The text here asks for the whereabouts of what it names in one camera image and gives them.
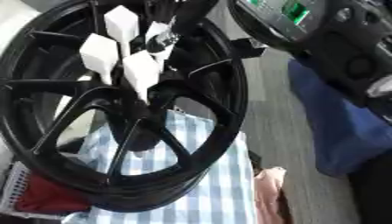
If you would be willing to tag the white perforated crate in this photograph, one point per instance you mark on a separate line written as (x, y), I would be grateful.
(11, 186)

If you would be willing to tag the blue fabric bag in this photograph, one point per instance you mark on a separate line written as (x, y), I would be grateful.
(342, 131)

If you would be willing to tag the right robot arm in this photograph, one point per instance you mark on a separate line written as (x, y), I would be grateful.
(337, 43)

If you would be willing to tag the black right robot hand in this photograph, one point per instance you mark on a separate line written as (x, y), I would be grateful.
(189, 11)

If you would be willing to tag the white pin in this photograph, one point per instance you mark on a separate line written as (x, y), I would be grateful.
(99, 54)
(157, 29)
(121, 22)
(141, 70)

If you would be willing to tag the red fabric item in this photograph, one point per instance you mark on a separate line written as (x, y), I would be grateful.
(48, 195)

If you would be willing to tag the black spoked wheel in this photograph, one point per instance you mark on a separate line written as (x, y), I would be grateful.
(30, 163)

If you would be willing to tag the pink cloth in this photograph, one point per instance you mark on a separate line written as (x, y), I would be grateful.
(269, 192)

